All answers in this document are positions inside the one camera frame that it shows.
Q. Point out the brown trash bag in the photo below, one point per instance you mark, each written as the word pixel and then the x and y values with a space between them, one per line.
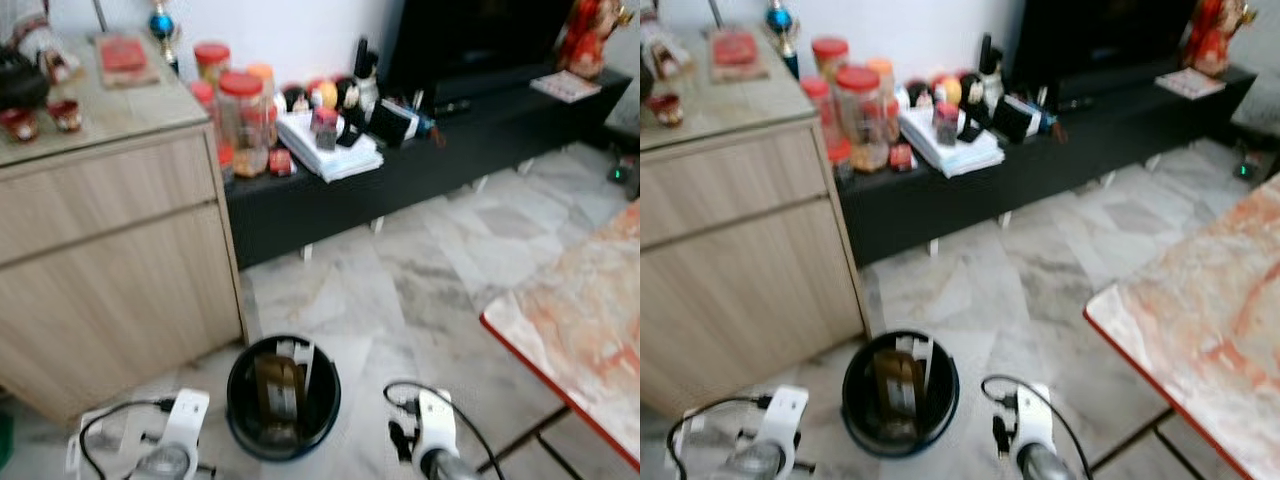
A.
pixel 897 390
pixel 278 395

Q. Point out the yellow jar red lid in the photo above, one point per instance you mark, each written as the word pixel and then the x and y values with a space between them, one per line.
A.
pixel 212 62
pixel 829 57

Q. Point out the blue gold ornament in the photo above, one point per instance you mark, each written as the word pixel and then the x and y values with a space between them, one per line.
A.
pixel 162 25
pixel 780 22

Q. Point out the black television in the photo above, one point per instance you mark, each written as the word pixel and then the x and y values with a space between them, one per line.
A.
pixel 470 40
pixel 1090 35

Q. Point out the small dark jar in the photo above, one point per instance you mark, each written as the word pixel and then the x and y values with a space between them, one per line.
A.
pixel 945 123
pixel 325 130

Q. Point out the large clear jar red lid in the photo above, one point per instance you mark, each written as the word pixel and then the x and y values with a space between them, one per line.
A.
pixel 860 115
pixel 242 125

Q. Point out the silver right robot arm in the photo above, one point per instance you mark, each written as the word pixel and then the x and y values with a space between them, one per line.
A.
pixel 1045 465
pixel 448 468

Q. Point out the clear jar orange lid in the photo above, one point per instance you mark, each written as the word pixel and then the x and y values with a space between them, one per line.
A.
pixel 262 82
pixel 881 75

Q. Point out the black teapot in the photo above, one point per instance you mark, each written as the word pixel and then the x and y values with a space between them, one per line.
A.
pixel 645 80
pixel 20 82

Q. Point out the white flat card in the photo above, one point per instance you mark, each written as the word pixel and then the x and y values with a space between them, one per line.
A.
pixel 565 86
pixel 1190 83

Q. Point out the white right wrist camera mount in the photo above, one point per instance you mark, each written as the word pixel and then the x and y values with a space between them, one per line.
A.
pixel 436 425
pixel 1033 420

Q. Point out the light wooden cabinet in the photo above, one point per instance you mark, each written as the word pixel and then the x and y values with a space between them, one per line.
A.
pixel 110 270
pixel 740 260

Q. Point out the black box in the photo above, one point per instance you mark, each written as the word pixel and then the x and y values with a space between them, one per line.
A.
pixel 395 124
pixel 1017 120

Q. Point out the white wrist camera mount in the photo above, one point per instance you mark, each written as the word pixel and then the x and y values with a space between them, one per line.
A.
pixel 183 425
pixel 436 425
pixel 1033 420
pixel 780 420

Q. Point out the yellow round ornament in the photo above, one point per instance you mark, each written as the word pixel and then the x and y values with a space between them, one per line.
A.
pixel 950 91
pixel 327 95

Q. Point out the white red doll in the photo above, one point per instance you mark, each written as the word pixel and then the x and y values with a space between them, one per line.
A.
pixel 35 40
pixel 665 45

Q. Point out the red figurine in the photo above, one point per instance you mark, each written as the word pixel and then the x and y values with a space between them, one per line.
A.
pixel 1215 38
pixel 588 40

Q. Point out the black low tv console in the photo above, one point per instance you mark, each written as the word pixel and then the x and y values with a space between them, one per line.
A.
pixel 400 180
pixel 1020 175

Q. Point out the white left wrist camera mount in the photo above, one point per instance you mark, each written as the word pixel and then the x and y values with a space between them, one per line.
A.
pixel 183 425
pixel 780 420

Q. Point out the black round rubbish bin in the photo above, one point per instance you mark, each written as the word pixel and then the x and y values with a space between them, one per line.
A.
pixel 325 400
pixel 945 395

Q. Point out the red box on tray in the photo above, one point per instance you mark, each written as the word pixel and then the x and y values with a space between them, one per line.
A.
pixel 125 58
pixel 736 52

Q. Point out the white paper stack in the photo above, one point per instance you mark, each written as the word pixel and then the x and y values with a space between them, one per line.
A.
pixel 950 148
pixel 330 155

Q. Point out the marble table with red edge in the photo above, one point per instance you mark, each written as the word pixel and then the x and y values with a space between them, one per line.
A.
pixel 580 310
pixel 1200 310

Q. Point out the black device green light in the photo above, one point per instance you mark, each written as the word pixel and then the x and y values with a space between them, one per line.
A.
pixel 1250 168
pixel 625 178

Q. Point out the small red cup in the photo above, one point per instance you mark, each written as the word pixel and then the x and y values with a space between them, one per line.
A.
pixel 66 116
pixel 18 124
pixel 664 108

